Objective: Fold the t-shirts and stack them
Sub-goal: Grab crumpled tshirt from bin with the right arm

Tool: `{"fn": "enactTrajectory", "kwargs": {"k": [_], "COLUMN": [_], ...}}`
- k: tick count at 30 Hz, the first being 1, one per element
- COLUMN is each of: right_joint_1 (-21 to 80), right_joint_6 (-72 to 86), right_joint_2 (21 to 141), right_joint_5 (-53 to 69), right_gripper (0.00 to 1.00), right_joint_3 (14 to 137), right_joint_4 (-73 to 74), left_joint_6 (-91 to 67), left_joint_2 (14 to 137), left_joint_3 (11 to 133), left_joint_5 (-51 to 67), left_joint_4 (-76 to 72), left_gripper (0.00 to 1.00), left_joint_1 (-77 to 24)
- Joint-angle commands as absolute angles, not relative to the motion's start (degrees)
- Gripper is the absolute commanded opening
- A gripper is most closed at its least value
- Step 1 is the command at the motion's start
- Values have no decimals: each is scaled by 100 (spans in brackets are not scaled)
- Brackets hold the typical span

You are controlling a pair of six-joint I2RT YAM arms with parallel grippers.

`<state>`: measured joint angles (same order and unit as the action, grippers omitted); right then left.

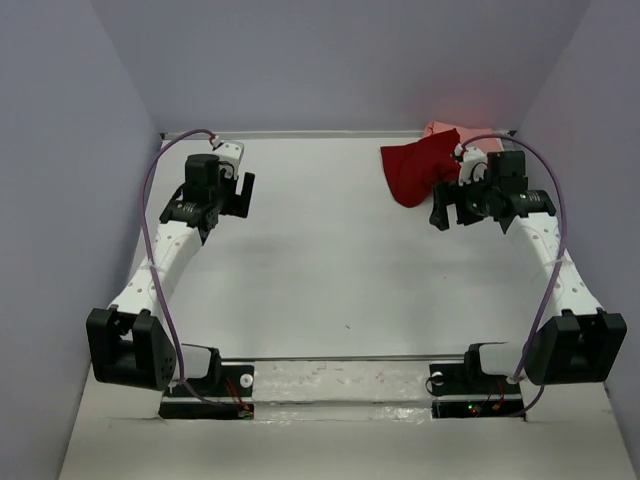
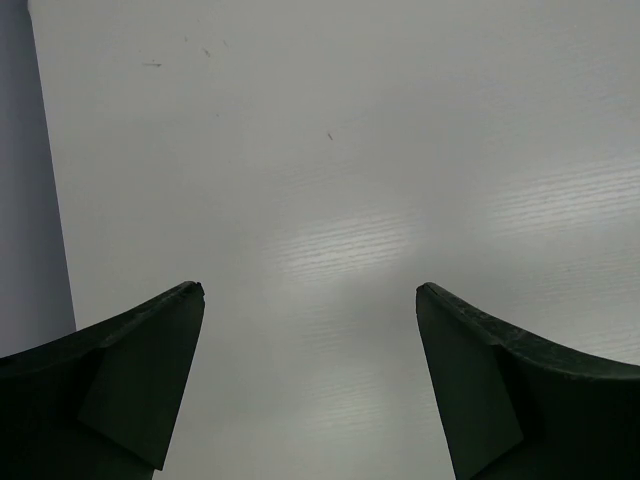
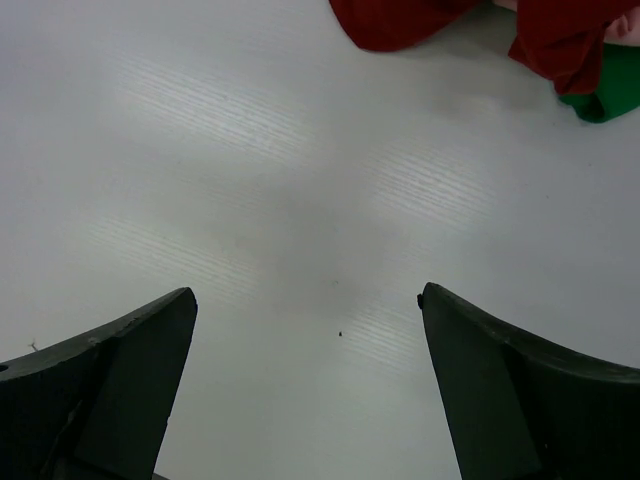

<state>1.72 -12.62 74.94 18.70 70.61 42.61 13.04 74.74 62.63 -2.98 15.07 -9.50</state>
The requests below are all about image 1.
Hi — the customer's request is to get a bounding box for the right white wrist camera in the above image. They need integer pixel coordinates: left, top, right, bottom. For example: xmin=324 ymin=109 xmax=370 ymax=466
xmin=453 ymin=144 xmax=487 ymax=186

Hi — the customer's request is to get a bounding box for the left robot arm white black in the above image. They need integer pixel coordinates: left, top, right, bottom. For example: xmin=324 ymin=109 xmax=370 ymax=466
xmin=86 ymin=142 xmax=255 ymax=395

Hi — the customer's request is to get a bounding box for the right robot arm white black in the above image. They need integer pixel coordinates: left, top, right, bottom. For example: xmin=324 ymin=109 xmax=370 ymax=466
xmin=429 ymin=145 xmax=627 ymax=392

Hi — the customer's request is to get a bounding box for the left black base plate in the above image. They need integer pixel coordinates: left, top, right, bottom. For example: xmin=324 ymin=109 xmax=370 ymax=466
xmin=158 ymin=362 xmax=255 ymax=421

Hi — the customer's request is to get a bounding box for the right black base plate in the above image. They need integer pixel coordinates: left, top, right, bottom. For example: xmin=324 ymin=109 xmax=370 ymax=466
xmin=425 ymin=363 xmax=524 ymax=420

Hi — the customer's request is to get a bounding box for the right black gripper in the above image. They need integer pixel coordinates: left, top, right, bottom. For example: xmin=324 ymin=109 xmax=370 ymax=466
xmin=428 ymin=170 xmax=499 ymax=231

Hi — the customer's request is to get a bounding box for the red t shirt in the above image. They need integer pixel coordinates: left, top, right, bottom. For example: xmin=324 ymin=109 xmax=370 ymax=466
xmin=380 ymin=129 xmax=460 ymax=208

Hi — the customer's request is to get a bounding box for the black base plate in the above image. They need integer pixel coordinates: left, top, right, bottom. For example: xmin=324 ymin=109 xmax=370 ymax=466
xmin=158 ymin=362 xmax=255 ymax=421
xmin=425 ymin=363 xmax=524 ymax=420

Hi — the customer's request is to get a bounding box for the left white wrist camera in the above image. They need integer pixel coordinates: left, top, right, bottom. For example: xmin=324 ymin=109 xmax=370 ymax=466
xmin=212 ymin=141 xmax=244 ymax=180

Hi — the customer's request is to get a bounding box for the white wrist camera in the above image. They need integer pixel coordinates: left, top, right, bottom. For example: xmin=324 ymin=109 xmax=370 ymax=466
xmin=453 ymin=144 xmax=487 ymax=186
xmin=212 ymin=141 xmax=244 ymax=180

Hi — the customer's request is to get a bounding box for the pink t shirt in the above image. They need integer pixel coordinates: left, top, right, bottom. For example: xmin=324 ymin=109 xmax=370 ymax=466
xmin=424 ymin=121 xmax=504 ymax=153

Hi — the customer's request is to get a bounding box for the aluminium rail back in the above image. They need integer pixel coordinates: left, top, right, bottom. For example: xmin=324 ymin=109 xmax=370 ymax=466
xmin=160 ymin=128 xmax=517 ymax=141

